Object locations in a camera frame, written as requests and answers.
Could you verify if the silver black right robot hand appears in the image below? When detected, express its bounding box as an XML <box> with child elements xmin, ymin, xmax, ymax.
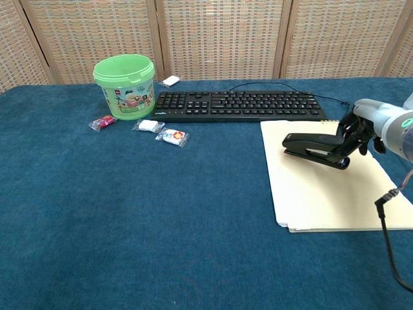
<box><xmin>335</xmin><ymin>98</ymin><xmax>404</xmax><ymax>156</ymax></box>

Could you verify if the black stapler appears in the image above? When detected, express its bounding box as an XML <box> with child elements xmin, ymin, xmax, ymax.
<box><xmin>281</xmin><ymin>132</ymin><xmax>351</xmax><ymax>171</ymax></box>

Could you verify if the pale yellow spiral notepad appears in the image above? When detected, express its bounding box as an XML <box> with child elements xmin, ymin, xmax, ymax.
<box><xmin>259</xmin><ymin>119</ymin><xmax>413</xmax><ymax>233</ymax></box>

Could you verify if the black computer keyboard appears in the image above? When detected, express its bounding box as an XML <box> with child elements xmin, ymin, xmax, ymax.
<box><xmin>152</xmin><ymin>90</ymin><xmax>328</xmax><ymax>123</ymax></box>

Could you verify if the woven wooden folding screen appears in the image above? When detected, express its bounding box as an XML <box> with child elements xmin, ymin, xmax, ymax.
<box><xmin>0</xmin><ymin>0</ymin><xmax>413</xmax><ymax>94</ymax></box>

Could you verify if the white printed wrapped packet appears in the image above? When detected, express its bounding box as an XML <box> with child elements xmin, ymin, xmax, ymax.
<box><xmin>155</xmin><ymin>127</ymin><xmax>190</xmax><ymax>149</ymax></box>

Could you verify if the small white box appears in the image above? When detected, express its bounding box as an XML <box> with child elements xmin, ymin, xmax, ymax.
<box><xmin>159</xmin><ymin>74</ymin><xmax>180</xmax><ymax>87</ymax></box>

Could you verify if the blue table cloth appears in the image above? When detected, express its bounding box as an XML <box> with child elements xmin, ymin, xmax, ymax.
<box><xmin>0</xmin><ymin>76</ymin><xmax>413</xmax><ymax>310</ymax></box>

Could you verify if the plain white wrapped packet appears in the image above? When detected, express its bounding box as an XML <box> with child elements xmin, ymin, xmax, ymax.
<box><xmin>131</xmin><ymin>119</ymin><xmax>166</xmax><ymax>134</ymax></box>

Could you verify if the green plastic toy bucket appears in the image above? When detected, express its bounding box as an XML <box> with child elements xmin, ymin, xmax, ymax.
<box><xmin>92</xmin><ymin>54</ymin><xmax>156</xmax><ymax>122</ymax></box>

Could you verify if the red wrapped candy packet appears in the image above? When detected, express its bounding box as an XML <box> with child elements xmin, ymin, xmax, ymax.
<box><xmin>88</xmin><ymin>115</ymin><xmax>117</xmax><ymax>132</ymax></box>

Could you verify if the thin black keyboard cable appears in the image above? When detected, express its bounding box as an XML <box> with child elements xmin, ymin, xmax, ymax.
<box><xmin>228</xmin><ymin>81</ymin><xmax>352</xmax><ymax>112</ymax></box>

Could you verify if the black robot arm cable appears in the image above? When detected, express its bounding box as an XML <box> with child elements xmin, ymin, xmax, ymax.
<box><xmin>374</xmin><ymin>164</ymin><xmax>413</xmax><ymax>291</ymax></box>

